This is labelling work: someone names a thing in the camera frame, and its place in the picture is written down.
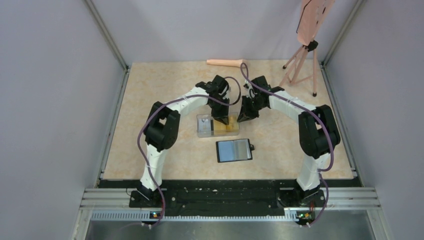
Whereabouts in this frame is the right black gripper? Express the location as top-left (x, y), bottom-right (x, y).
top-left (237, 95), bottom-right (266, 123)

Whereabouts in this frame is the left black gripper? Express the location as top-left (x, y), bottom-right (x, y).
top-left (208, 97), bottom-right (230, 125)

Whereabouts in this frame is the gold credit card stack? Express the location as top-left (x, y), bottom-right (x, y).
top-left (213, 120), bottom-right (240, 136)

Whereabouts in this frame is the clear plastic card box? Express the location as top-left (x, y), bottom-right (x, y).
top-left (196, 112), bottom-right (240, 138)

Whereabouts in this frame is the black card holder wallet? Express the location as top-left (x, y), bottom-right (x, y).
top-left (215, 138), bottom-right (255, 163)

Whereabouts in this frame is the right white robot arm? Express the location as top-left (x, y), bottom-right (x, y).
top-left (237, 76), bottom-right (341, 206)

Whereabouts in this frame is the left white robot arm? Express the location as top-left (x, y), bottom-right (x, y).
top-left (137, 75), bottom-right (232, 207)

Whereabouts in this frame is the silver credit card stack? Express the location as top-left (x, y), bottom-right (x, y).
top-left (197, 117), bottom-right (213, 134)

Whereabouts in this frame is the pink microphone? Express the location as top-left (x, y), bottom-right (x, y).
top-left (206, 59), bottom-right (246, 68)

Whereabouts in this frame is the pink tripod stand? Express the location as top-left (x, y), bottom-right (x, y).
top-left (279, 40), bottom-right (319, 97)

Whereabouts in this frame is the pink board on tripod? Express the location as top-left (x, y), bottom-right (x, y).
top-left (296, 0), bottom-right (335, 46)

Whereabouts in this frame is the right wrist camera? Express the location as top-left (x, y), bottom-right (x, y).
top-left (243, 84), bottom-right (256, 99)

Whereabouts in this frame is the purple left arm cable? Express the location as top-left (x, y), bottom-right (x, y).
top-left (136, 76), bottom-right (242, 229)

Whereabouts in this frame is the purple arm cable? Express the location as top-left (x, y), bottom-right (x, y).
top-left (136, 76), bottom-right (242, 229)
top-left (239, 62), bottom-right (335, 228)

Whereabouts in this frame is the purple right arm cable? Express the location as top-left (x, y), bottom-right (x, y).
top-left (239, 62), bottom-right (335, 228)

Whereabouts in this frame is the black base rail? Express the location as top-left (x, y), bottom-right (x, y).
top-left (98, 179), bottom-right (359, 220)

